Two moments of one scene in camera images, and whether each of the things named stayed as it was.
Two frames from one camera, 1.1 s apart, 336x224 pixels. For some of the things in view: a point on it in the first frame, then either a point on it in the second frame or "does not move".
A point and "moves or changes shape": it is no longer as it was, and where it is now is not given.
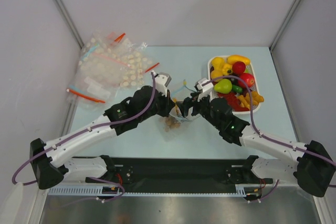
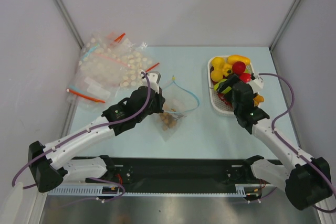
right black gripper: x=195 y=104 -> x=227 y=85
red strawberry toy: x=239 y=67 does not move
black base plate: x=176 y=174 does not move
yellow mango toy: x=232 y=59 does not move
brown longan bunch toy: x=171 y=123 moves or changes shape
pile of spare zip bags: x=109 y=63 does not move
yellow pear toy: x=218 y=63 does not move
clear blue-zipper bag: x=171 y=123 moves or changes shape
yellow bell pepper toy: x=227 y=69 does not move
